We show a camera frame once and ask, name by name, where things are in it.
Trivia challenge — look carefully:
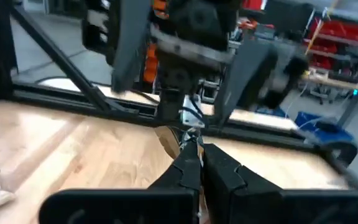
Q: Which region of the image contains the large blue plastic bin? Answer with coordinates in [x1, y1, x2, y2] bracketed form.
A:
[294, 111, 356, 147]

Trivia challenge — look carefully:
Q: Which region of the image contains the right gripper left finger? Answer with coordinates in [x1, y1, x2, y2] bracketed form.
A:
[147, 140, 203, 224]

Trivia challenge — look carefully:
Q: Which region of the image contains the shelf with red bins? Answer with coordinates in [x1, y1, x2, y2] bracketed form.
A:
[302, 14, 358, 74]

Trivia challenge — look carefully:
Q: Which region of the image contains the wooden workbench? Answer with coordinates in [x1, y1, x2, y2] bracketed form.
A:
[301, 73, 358, 128]

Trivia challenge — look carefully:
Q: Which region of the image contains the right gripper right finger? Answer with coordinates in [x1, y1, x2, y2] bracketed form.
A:
[201, 143, 283, 224]

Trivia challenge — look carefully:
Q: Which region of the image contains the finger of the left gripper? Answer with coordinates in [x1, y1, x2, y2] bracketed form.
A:
[110, 0, 152, 93]
[213, 40, 278, 126]

